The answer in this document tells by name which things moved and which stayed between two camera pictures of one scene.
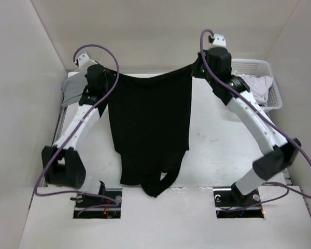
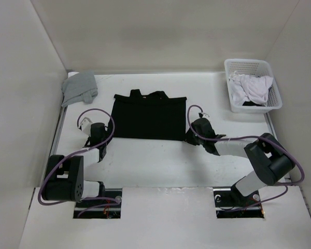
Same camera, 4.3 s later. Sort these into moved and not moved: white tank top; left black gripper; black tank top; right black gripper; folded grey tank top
Moved: right black gripper; left black gripper; black tank top
Not moved: folded grey tank top; white tank top
